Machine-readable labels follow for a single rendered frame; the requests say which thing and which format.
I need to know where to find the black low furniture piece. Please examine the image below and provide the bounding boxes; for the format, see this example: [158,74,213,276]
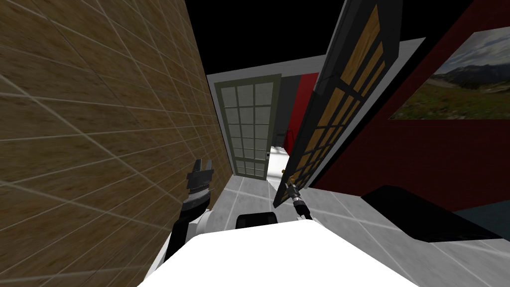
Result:
[360,185,504,244]

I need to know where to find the landscape picture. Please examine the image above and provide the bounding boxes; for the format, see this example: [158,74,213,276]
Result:
[388,25,510,121]

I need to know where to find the green glazed door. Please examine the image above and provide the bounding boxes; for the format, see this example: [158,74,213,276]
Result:
[213,73,283,181]

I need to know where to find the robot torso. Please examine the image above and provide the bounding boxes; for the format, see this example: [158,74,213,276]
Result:
[137,212,420,287]

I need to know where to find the black door with wooden panels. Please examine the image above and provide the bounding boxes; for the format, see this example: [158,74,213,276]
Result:
[272,0,404,208]

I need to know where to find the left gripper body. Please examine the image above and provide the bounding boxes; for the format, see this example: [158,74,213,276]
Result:
[186,169,215,192]

